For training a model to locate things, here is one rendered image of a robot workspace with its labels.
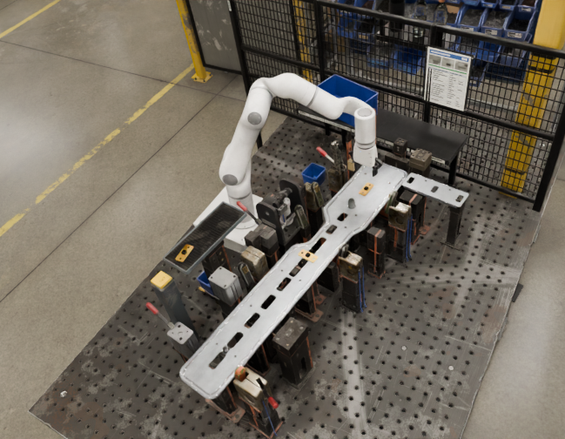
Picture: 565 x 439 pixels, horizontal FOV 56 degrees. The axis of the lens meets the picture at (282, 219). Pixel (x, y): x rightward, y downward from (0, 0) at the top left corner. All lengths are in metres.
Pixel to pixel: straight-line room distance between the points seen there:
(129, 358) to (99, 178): 2.37
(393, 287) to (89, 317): 2.03
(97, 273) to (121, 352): 1.41
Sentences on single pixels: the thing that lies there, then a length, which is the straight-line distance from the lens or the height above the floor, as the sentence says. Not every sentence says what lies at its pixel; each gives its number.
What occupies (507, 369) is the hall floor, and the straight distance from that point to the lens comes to 3.18.
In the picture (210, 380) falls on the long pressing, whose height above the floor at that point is 1.00.
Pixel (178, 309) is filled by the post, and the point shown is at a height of 0.97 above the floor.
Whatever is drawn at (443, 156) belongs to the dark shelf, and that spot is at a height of 1.03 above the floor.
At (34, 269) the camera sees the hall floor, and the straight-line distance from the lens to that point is 4.18.
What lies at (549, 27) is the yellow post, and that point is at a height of 1.62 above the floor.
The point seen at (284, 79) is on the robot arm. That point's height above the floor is 1.62.
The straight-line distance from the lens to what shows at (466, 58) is 2.58.
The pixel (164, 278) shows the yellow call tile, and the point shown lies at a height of 1.16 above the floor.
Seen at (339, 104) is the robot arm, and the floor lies 1.49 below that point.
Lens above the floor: 2.75
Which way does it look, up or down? 46 degrees down
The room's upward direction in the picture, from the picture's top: 11 degrees counter-clockwise
